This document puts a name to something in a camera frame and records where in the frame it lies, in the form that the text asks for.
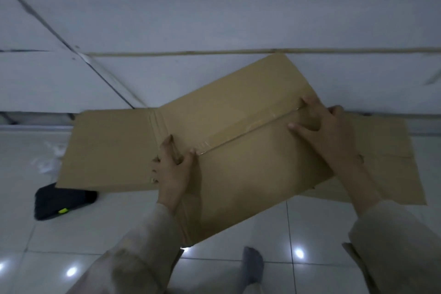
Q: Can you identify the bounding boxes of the person's right hand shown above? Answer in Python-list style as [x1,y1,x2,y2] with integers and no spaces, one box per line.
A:
[288,96,363,171]

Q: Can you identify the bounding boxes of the person's left hand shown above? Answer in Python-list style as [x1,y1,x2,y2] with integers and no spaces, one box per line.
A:
[151,134,201,214]

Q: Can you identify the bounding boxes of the plain brown cardboard box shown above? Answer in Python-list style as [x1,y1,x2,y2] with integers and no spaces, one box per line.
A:
[299,112,428,207]

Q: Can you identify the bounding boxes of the tall printed cardboard box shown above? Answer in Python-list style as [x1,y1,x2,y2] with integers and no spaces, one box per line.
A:
[55,108,170,192]

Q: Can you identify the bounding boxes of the taped printed cardboard box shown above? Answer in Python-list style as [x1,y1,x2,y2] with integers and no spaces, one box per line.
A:
[151,53,335,248]

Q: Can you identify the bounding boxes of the black zip case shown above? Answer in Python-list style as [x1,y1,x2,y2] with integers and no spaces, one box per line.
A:
[33,182,99,221]

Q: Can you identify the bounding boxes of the person's right forearm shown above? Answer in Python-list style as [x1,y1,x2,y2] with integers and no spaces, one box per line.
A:
[337,158,441,294]

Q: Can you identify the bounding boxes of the person's left forearm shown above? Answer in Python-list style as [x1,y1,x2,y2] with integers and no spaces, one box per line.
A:
[67,200,185,294]

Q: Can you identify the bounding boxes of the person's right grey sock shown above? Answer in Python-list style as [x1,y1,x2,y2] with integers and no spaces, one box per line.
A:
[240,246,266,287]

